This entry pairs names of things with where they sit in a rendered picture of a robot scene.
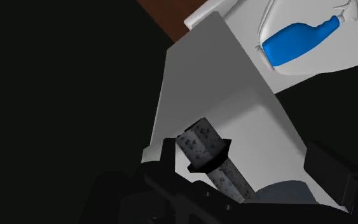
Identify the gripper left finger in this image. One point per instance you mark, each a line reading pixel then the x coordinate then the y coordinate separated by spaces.
pixel 168 155

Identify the blue spray bottle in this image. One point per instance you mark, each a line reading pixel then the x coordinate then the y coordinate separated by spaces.
pixel 296 40

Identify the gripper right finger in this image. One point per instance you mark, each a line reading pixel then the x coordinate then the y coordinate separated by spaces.
pixel 330 169

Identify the white toilet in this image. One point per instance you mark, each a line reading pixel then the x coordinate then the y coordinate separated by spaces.
pixel 225 80

